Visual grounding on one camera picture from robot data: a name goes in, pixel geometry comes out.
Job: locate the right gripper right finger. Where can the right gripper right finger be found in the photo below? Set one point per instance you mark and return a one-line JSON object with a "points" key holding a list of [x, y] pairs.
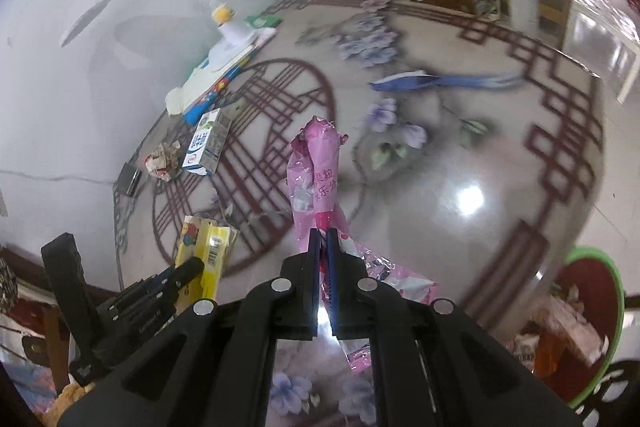
{"points": [[433, 365]]}

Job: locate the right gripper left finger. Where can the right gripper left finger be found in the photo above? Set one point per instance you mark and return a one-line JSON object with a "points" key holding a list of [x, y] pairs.
{"points": [[212, 365]]}

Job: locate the yellow snack box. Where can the yellow snack box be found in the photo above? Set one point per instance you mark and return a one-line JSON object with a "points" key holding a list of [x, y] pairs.
{"points": [[206, 240]]}

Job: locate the newspaper ball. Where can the newspaper ball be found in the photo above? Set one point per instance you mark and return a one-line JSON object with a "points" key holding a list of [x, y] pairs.
{"points": [[164, 162]]}

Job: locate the white blue milk carton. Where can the white blue milk carton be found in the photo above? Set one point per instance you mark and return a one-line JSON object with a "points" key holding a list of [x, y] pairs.
{"points": [[204, 151]]}

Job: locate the pink plastic wrapper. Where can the pink plastic wrapper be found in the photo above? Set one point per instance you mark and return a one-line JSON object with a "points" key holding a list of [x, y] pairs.
{"points": [[311, 177]]}

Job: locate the red bin green rim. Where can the red bin green rim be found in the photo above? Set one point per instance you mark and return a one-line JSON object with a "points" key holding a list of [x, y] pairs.
{"points": [[570, 339]]}

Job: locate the black smartphone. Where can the black smartphone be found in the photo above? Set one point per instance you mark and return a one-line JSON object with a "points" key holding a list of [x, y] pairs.
{"points": [[128, 180]]}

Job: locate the blue cartoon book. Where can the blue cartoon book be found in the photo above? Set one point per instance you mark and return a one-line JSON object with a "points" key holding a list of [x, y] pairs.
{"points": [[206, 101]]}

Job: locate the white desk lamp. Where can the white desk lamp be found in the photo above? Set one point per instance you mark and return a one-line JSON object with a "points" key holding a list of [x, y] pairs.
{"points": [[237, 38]]}

